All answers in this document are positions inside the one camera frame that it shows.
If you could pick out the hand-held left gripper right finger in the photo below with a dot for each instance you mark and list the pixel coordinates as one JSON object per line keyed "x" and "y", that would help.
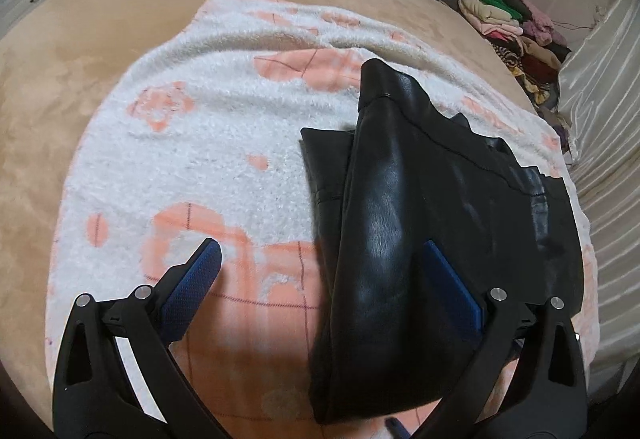
{"x": 452, "y": 289}

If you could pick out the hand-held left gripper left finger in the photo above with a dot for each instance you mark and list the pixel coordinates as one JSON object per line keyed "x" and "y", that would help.
{"x": 195, "y": 276}

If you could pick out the black leather jacket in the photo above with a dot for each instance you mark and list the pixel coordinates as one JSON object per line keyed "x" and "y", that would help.
{"x": 400, "y": 199}

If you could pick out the pile of folded clothes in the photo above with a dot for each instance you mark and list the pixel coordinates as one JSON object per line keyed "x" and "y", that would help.
{"x": 500, "y": 19}

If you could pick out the white orange printed blanket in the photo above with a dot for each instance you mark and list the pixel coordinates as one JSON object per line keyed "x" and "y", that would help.
{"x": 200, "y": 139}

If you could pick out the white satin curtain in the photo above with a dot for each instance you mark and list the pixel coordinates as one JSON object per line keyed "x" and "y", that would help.
{"x": 610, "y": 119}

